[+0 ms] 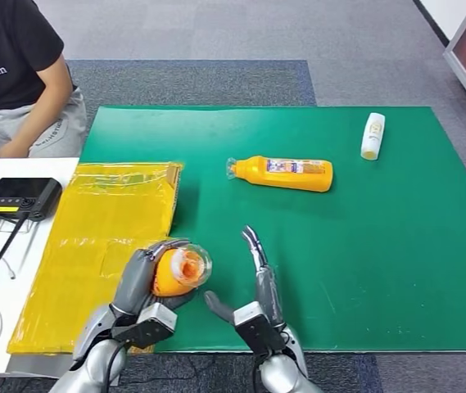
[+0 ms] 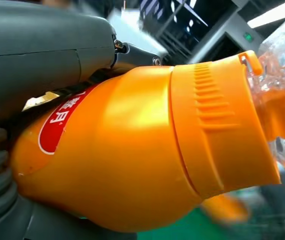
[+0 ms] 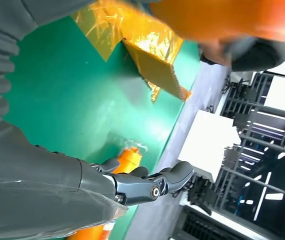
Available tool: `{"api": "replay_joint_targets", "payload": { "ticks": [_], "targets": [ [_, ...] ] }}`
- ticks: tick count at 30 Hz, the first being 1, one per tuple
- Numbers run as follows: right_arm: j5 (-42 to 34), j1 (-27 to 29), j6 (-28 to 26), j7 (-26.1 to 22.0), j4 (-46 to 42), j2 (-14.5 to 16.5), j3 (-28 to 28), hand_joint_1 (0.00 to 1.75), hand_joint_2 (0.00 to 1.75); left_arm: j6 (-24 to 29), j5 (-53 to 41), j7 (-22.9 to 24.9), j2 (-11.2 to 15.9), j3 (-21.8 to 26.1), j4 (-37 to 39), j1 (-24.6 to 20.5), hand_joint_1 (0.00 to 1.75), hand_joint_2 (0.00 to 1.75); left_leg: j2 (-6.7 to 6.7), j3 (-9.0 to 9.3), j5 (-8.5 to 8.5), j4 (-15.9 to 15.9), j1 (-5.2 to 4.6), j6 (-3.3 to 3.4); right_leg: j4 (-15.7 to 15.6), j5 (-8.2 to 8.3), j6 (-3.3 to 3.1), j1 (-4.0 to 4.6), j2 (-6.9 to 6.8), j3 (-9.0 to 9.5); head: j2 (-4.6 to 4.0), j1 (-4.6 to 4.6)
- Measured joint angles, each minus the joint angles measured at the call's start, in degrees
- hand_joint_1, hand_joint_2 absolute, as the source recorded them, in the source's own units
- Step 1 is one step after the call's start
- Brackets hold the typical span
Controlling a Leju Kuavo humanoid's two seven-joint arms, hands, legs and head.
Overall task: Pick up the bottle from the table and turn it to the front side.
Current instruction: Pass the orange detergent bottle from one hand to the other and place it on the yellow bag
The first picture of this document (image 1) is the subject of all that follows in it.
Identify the yellow plastic sheet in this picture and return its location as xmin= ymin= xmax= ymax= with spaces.
xmin=7 ymin=161 xmax=184 ymax=355

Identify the orange bottle with clear cap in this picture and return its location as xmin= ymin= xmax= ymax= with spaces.
xmin=152 ymin=244 xmax=213 ymax=298
xmin=226 ymin=156 xmax=334 ymax=193

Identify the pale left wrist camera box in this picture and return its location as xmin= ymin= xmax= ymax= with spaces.
xmin=111 ymin=302 xmax=178 ymax=351

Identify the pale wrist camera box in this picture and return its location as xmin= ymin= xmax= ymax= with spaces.
xmin=111 ymin=302 xmax=178 ymax=351
xmin=233 ymin=301 xmax=286 ymax=356

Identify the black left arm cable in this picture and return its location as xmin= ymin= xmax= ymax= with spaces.
xmin=102 ymin=340 xmax=126 ymax=393

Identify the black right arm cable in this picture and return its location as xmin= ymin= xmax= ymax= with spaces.
xmin=250 ymin=351 xmax=270 ymax=393

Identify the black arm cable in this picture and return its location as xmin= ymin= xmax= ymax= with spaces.
xmin=250 ymin=351 xmax=270 ymax=393
xmin=102 ymin=340 xmax=126 ymax=393

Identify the small white bottle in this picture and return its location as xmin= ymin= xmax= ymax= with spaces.
xmin=360 ymin=112 xmax=386 ymax=161

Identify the person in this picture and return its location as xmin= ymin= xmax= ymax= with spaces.
xmin=0 ymin=0 xmax=88 ymax=160

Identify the green table mat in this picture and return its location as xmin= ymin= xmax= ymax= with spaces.
xmin=80 ymin=106 xmax=466 ymax=353

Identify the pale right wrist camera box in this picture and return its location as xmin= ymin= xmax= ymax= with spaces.
xmin=233 ymin=301 xmax=286 ymax=356

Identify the black remote controller with antennas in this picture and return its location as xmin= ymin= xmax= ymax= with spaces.
xmin=0 ymin=178 xmax=64 ymax=265

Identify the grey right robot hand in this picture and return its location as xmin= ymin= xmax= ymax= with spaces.
xmin=204 ymin=224 xmax=288 ymax=330

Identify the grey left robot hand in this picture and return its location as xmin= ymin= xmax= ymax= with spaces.
xmin=110 ymin=238 xmax=197 ymax=322

